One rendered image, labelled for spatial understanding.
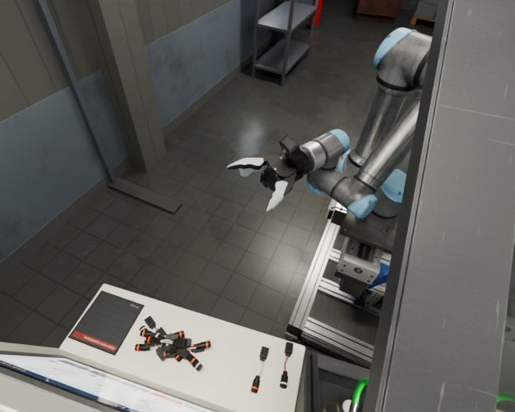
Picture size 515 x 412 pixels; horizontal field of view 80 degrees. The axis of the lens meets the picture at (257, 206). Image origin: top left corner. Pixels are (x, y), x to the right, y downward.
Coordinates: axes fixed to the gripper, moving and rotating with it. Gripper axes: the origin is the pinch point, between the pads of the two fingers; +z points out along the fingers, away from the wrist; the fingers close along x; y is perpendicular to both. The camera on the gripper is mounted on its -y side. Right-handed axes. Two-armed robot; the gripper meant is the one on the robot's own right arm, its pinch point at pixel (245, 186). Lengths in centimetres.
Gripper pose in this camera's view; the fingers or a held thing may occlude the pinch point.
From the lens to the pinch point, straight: 70.1
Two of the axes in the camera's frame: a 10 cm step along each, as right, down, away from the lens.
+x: -6.2, -6.8, 3.8
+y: -1.4, 5.8, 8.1
